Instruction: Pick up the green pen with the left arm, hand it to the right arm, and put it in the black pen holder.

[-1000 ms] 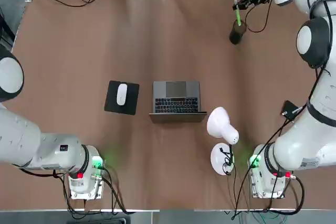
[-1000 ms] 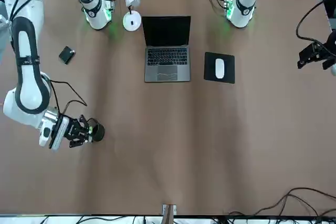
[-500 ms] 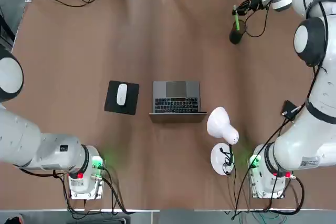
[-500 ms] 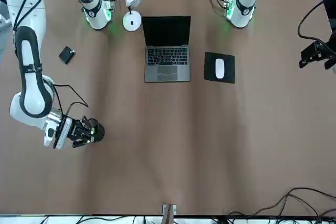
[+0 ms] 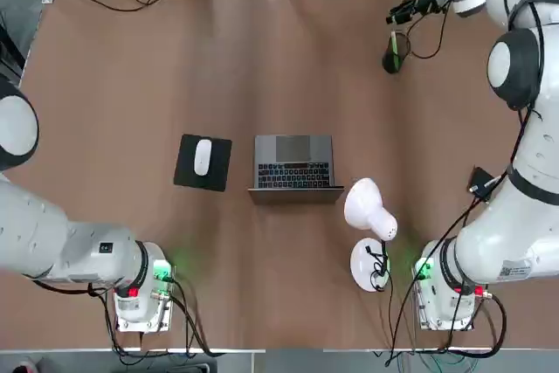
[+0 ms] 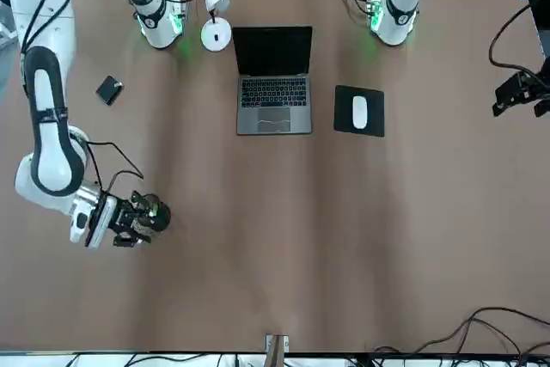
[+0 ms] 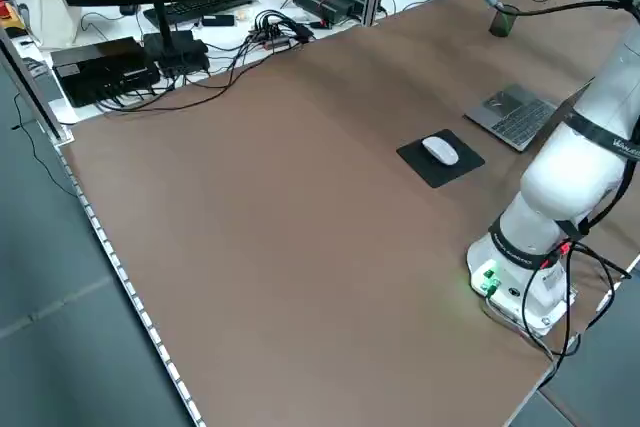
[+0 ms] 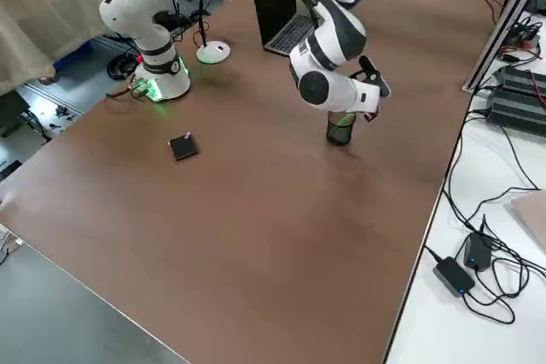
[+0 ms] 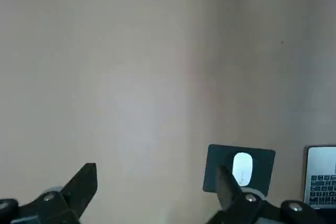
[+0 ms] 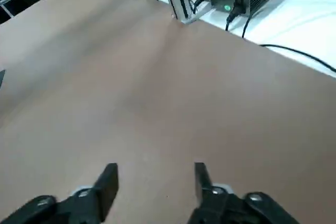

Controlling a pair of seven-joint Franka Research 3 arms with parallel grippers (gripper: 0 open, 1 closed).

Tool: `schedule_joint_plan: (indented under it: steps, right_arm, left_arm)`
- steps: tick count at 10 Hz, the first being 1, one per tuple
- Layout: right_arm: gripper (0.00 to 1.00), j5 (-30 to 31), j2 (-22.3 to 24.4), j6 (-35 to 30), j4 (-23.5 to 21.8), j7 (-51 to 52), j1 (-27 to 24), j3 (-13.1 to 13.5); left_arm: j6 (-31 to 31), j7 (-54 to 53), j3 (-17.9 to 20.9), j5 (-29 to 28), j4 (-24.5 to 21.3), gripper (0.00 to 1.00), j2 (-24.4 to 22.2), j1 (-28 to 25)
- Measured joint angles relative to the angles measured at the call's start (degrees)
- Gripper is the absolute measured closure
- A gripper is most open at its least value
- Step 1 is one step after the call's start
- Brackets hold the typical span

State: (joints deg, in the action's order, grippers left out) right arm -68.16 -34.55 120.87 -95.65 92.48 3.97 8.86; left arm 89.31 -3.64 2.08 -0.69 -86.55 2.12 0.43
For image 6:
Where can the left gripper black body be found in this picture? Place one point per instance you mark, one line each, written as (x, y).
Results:
(535, 85)

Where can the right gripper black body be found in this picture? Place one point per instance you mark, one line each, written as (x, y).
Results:
(103, 223)

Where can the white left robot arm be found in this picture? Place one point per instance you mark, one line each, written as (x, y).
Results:
(397, 14)

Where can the black mesh pen holder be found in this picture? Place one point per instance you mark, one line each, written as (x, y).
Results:
(162, 216)

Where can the small black square case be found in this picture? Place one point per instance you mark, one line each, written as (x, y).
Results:
(108, 91)

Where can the white computer mouse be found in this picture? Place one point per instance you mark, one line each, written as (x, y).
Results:
(359, 112)

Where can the black mouse pad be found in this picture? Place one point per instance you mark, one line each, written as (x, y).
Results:
(344, 118)

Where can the grey open laptop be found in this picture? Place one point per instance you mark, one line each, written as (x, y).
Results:
(275, 109)

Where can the white desk lamp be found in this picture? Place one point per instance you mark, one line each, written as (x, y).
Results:
(216, 36)

